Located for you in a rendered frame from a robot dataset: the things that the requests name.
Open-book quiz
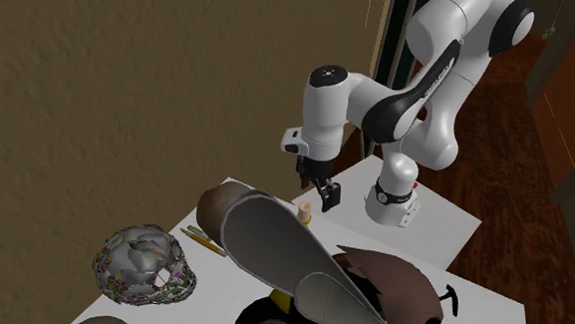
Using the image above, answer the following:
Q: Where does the brown wooden cabinet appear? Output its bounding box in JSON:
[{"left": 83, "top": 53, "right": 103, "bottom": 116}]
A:
[{"left": 518, "top": 0, "right": 575, "bottom": 209}]

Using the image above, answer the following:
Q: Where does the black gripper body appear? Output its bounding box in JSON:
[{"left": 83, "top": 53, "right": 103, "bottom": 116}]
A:
[{"left": 294, "top": 154, "right": 336, "bottom": 183}]

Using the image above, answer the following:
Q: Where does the yellow pencil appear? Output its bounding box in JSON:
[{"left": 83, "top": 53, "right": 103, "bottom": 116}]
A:
[{"left": 177, "top": 227, "right": 229, "bottom": 258}]

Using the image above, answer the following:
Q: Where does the small beige cork bottle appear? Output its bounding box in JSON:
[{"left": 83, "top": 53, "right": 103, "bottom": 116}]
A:
[{"left": 296, "top": 200, "right": 314, "bottom": 227}]

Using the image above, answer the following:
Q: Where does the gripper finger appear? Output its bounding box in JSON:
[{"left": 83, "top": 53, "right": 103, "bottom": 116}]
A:
[
  {"left": 313, "top": 176, "right": 343, "bottom": 214},
  {"left": 295, "top": 166, "right": 313, "bottom": 191}
]

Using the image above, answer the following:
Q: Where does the olive green pen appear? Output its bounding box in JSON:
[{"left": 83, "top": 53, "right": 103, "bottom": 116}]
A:
[{"left": 186, "top": 224, "right": 213, "bottom": 242}]

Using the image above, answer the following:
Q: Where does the grey brown round object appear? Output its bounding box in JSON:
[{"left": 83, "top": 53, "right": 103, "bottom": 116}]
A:
[{"left": 72, "top": 313, "right": 137, "bottom": 324}]

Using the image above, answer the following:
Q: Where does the silver patterned skull mask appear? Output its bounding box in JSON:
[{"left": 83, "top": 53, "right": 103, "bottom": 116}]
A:
[{"left": 90, "top": 221, "right": 201, "bottom": 309}]

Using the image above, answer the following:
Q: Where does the bee plush toy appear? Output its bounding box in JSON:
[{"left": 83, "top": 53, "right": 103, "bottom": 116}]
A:
[{"left": 190, "top": 178, "right": 465, "bottom": 324}]

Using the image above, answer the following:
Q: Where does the white table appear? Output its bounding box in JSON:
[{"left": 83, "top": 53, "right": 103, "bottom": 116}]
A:
[{"left": 66, "top": 169, "right": 536, "bottom": 324}]

